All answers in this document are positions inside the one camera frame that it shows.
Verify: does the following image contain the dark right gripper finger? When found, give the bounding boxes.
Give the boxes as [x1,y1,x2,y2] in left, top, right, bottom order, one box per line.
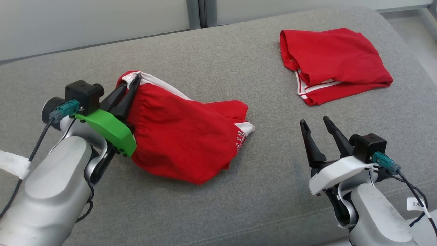
[300,120,327,168]
[323,116,355,158]

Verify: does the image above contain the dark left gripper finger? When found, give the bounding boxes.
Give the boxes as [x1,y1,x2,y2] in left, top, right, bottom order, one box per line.
[109,73,142,120]
[100,84,128,113]

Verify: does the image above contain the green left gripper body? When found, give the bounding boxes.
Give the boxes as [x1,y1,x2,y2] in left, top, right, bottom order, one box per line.
[73,109,137,158]

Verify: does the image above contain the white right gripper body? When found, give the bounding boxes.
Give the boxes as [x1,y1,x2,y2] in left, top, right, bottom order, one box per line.
[309,155,376,196]

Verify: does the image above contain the red shorts with white stripe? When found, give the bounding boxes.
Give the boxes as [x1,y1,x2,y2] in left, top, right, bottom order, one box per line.
[116,70,256,185]

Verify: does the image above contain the red basketball jersey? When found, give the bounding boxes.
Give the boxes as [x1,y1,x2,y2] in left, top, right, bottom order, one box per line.
[279,28,394,106]

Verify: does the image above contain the white tape strip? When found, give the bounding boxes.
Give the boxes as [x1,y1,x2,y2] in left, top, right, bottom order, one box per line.
[0,150,31,180]

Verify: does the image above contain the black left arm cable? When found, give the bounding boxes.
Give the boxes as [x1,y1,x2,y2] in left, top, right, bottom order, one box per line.
[0,100,81,219]

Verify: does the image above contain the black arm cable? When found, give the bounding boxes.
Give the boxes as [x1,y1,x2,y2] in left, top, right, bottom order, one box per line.
[372,151,437,236]
[0,100,81,219]

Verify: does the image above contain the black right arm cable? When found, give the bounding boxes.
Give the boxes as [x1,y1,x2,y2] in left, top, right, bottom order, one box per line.
[372,151,437,236]

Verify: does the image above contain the white cable label tag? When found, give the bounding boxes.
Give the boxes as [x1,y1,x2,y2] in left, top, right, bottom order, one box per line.
[406,197,427,211]

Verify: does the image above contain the grey metal partition post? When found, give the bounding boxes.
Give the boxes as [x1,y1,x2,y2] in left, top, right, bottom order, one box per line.
[186,0,218,30]

